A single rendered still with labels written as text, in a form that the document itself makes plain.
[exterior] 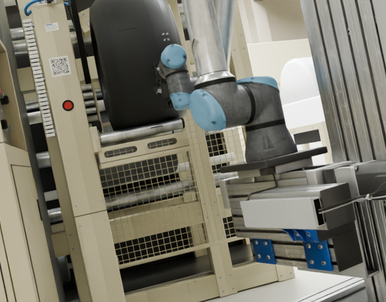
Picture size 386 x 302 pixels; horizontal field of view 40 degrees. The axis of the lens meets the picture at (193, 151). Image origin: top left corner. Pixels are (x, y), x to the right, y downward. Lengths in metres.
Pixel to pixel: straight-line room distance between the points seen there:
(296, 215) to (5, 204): 0.72
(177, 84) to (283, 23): 9.31
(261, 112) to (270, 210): 0.32
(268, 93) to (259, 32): 8.68
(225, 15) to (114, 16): 0.59
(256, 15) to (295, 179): 8.93
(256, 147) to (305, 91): 4.60
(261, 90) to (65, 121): 0.96
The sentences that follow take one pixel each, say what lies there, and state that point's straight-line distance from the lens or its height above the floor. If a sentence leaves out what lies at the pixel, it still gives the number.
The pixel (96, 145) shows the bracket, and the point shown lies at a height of 0.88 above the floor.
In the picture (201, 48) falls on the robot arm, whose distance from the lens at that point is 1.47.
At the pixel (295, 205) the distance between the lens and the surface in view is 1.24.
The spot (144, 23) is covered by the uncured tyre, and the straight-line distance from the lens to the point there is 2.08.
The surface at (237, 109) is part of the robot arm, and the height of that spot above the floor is 0.86.
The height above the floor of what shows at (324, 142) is 0.64.
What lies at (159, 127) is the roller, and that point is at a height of 0.90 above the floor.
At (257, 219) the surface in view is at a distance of 1.36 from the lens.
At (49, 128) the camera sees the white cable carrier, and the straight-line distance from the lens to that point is 2.21.
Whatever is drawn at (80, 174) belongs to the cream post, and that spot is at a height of 0.78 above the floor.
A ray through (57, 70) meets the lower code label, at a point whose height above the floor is 1.21.
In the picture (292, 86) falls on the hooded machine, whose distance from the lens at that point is 6.22.
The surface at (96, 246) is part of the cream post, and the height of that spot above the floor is 0.49.
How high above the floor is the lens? 0.78
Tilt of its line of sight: level
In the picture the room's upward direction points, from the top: 12 degrees counter-clockwise
